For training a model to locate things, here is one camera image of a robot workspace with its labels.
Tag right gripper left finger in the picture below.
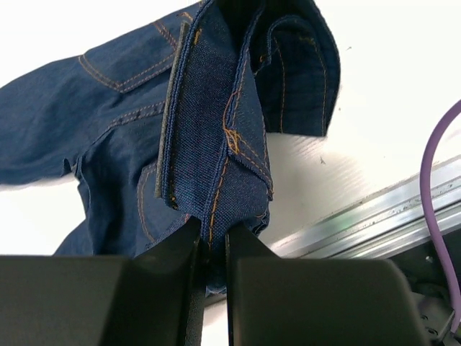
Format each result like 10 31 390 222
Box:
1 218 202 345

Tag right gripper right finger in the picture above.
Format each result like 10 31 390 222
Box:
225 225 429 345

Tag dark blue denim trousers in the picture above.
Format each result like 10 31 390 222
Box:
1 1 340 294

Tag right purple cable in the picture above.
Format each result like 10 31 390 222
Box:
419 99 461 334

